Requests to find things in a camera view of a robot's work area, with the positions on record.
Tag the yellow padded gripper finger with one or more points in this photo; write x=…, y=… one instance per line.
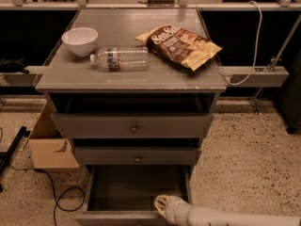
x=161, y=204

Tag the grey bottom drawer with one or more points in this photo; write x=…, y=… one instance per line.
x=124, y=195

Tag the grey drawer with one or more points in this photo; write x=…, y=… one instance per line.
x=136, y=155
x=132, y=126
x=124, y=195

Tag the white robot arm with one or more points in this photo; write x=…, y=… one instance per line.
x=181, y=213

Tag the grey drawer cabinet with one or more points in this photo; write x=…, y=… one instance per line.
x=73, y=85

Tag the grey middle drawer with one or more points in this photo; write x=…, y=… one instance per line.
x=136, y=155

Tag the grey top drawer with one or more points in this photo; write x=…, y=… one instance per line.
x=132, y=126

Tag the cardboard box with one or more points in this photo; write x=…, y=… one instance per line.
x=49, y=150

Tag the clear plastic water bottle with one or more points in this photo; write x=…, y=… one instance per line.
x=114, y=59

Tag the brown yellow chip bag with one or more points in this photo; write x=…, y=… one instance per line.
x=179, y=45

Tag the black metal stand leg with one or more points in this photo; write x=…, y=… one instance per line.
x=5, y=157

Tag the white bowl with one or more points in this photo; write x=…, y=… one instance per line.
x=81, y=41

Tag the black cloth on rail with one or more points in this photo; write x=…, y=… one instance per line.
x=12, y=66

